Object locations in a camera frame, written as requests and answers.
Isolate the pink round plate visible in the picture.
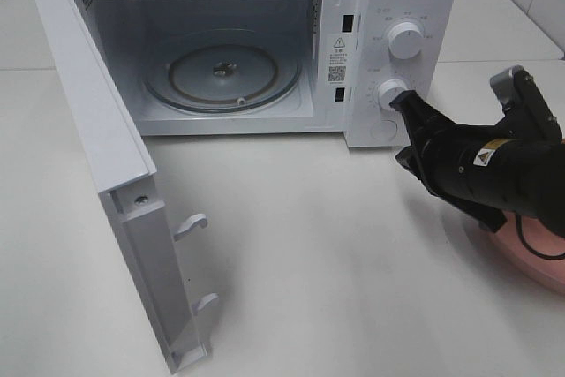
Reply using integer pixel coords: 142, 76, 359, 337
478, 212, 564, 295

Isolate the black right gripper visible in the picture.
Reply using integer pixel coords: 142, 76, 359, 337
390, 90, 506, 232

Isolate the white microwave door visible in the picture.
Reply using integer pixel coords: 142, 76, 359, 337
35, 0, 218, 373

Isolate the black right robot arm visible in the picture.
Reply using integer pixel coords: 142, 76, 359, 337
390, 90, 564, 236

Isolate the upper white power knob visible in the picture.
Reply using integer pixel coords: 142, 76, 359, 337
384, 19, 425, 60

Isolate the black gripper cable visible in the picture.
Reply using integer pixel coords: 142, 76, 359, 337
514, 213, 565, 260

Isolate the glass microwave turntable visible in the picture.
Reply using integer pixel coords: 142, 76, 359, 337
144, 29, 302, 114

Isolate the white microwave oven body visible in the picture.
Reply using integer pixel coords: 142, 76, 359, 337
82, 0, 453, 147

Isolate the lower white timer knob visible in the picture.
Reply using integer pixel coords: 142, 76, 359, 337
376, 79, 408, 111

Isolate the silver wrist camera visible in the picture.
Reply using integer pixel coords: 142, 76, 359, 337
489, 65, 562, 144

